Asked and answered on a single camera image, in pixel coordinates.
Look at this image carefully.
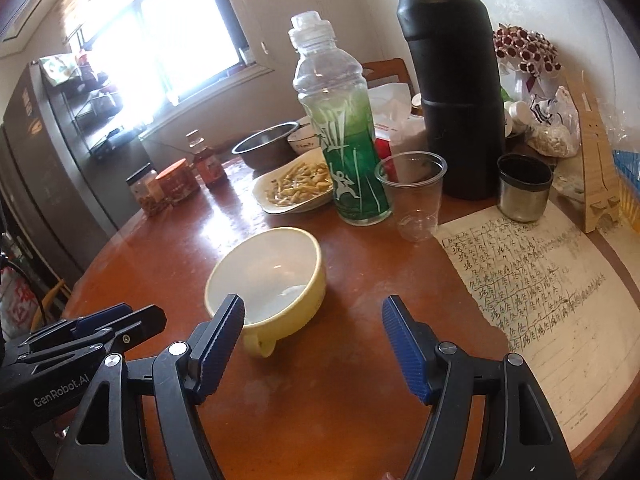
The wooden chair with cutout back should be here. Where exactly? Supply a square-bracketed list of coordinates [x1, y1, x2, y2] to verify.
[360, 57, 412, 98]

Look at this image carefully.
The handwritten paper sheet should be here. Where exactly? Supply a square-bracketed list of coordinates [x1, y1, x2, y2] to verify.
[435, 205, 640, 453]

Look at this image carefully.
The white dish with food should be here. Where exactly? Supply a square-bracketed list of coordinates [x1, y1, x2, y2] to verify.
[251, 147, 335, 214]

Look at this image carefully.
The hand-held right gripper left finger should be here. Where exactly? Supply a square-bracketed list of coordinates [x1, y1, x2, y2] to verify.
[52, 294, 247, 480]

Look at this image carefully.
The blue yellow woven item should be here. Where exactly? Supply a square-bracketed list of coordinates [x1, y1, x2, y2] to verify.
[612, 147, 640, 226]

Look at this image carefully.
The red white flower bouquet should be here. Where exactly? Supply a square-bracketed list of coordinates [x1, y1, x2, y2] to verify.
[492, 24, 560, 78]

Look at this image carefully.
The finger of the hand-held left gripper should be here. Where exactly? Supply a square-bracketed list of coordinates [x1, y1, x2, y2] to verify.
[22, 302, 133, 347]
[17, 305, 167, 366]

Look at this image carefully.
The yellow bowl with handle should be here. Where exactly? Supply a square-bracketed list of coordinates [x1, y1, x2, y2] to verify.
[204, 227, 327, 358]

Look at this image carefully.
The red tin can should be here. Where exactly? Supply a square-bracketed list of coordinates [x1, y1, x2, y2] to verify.
[155, 158, 201, 204]

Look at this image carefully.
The white red plastic bag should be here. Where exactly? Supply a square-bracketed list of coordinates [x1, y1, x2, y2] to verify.
[0, 265, 51, 341]

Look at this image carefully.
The white ceramic bowl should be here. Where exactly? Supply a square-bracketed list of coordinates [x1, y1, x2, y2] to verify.
[286, 116, 316, 157]

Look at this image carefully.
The window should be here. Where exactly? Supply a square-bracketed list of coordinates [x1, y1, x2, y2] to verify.
[65, 0, 276, 111]

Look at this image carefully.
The steel thermos cup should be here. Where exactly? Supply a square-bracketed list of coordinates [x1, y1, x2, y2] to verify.
[496, 154, 554, 223]

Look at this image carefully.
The clear bag of nuts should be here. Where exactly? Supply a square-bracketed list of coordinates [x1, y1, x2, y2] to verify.
[525, 85, 581, 158]

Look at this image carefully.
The glass jar with black lid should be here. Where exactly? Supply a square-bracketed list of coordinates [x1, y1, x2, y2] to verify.
[126, 167, 171, 217]

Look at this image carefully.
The grey refrigerator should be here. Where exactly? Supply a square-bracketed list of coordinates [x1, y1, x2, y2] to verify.
[0, 60, 151, 281]

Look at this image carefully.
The black thermos flask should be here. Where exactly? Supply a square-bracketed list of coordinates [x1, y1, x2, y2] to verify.
[390, 0, 507, 200]

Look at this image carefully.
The floral cloth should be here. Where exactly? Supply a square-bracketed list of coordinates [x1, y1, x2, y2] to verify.
[40, 52, 83, 86]

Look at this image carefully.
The brown sauce bottle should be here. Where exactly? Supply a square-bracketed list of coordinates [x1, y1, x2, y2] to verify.
[185, 129, 229, 190]

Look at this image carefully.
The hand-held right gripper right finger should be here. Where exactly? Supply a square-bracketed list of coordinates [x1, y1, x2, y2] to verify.
[381, 295, 573, 480]

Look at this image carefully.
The curved-back wooden chair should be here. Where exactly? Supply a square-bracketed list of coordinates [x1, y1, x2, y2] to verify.
[32, 280, 73, 328]

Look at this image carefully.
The white ceramic cup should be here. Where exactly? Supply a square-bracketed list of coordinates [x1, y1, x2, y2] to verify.
[502, 100, 528, 138]

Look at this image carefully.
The small steel bowl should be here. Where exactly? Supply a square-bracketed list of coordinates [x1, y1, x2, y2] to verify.
[231, 121, 300, 171]

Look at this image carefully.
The green drink bottle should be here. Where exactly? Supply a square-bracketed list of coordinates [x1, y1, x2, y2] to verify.
[288, 10, 393, 227]

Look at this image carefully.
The clear plastic cup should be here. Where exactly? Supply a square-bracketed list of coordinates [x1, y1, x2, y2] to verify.
[374, 151, 447, 243]

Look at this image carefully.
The black wire shelf rack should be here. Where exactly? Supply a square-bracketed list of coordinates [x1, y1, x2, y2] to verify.
[40, 25, 131, 156]

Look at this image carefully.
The red packet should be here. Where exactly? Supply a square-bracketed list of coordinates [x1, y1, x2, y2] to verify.
[372, 127, 401, 183]

